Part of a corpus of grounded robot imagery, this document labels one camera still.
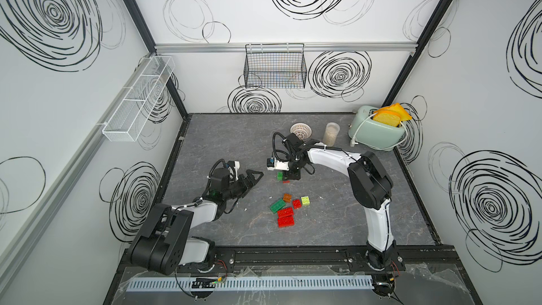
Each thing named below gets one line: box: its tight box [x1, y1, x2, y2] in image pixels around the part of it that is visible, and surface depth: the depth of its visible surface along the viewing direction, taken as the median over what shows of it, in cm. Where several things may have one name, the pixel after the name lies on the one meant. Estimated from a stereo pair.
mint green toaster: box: [348, 105, 408, 152], surface depth 98 cm
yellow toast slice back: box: [376, 103, 413, 122], surface depth 94 cm
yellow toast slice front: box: [372, 109, 401, 128], surface depth 94 cm
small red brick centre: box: [292, 199, 303, 210], surface depth 88 cm
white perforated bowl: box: [290, 122, 313, 140], surface depth 111 cm
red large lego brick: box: [277, 210, 295, 229], surface depth 84 cm
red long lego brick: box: [277, 206, 295, 221], surface depth 85 cm
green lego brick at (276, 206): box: [269, 198, 286, 214], surface depth 87 cm
